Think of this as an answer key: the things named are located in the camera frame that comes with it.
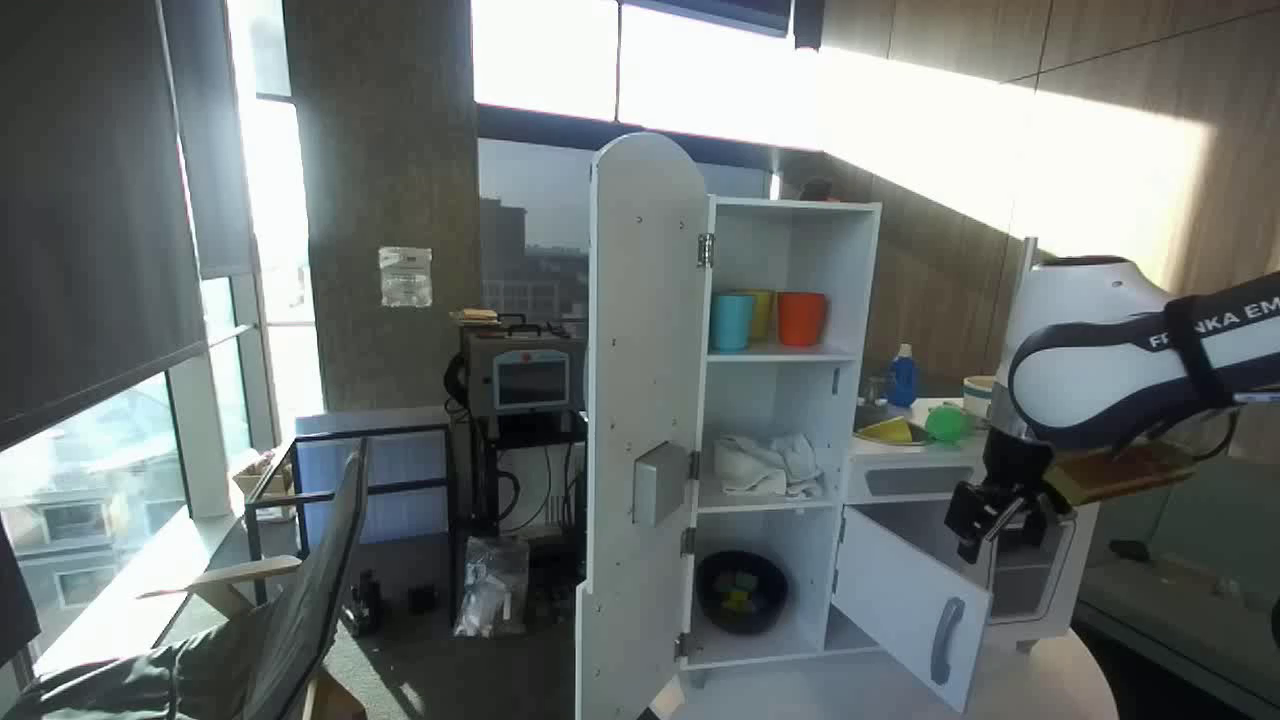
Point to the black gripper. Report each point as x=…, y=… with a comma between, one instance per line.
x=1008, y=497

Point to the white under-sink cabinet door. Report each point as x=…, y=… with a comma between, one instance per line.
x=904, y=586

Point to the tall white cabinet door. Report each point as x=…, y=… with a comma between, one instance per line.
x=644, y=344

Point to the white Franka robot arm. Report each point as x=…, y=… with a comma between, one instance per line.
x=1096, y=359

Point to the white toy kitchen cabinet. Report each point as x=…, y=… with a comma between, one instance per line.
x=815, y=541

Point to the green ball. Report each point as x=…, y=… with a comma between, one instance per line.
x=951, y=424

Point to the white bowl teal stripe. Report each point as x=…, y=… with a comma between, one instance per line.
x=979, y=386

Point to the yellow toy in sink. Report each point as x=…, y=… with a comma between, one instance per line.
x=892, y=428

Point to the blue bottle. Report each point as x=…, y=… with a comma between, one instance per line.
x=902, y=376

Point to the white crumpled cloth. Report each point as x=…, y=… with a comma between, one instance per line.
x=748, y=470

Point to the orange cup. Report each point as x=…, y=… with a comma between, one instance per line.
x=803, y=317

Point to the black bowl with food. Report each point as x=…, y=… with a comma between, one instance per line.
x=741, y=592

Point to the yellow cup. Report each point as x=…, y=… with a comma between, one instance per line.
x=762, y=317

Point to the teal cup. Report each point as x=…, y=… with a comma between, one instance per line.
x=731, y=321

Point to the black metal cart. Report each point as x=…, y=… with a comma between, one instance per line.
x=524, y=477

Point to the grey monitor device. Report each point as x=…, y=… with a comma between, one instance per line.
x=511, y=375

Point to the clear plastic bag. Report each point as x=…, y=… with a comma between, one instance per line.
x=494, y=586

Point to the paper notice on pillar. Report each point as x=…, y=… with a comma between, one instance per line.
x=404, y=276

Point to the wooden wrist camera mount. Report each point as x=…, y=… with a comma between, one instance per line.
x=1090, y=477

